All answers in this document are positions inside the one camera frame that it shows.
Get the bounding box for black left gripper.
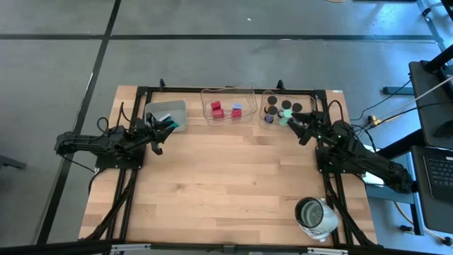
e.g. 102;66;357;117
135;112;177;157

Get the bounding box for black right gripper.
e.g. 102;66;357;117
286;110;333;146

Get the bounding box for mint green hourglass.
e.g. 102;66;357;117
278;108;294;127

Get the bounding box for clear plastic bin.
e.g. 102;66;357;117
259;89;317;130
200;86;258;128

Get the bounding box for grey opaque plastic bin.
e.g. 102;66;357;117
144;100;188;134

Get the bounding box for white box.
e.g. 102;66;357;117
355;141;385;188

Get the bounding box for white mug dark inside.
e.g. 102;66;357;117
294;196;340;244

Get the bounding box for black stand foot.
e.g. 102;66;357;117
382;86;415;96

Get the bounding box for black stand beam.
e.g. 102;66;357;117
374;129;425;160

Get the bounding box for black equipment cart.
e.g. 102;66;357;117
408;59;453;149

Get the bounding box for black laptop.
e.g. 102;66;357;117
410;144;453;234

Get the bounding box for grey chair leg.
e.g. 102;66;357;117
0;154;28;171

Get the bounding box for black gantry bar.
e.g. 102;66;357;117
0;239;453;255

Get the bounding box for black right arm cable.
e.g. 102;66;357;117
326;99;345;123

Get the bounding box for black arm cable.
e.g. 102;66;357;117
96;101;130;135
326;99;345;123

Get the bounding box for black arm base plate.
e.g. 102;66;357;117
316;146;366;174
94;141;147;170

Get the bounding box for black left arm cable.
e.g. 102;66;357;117
96;101;130;135

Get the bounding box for yellow cable connector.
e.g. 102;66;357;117
366;113;383;128

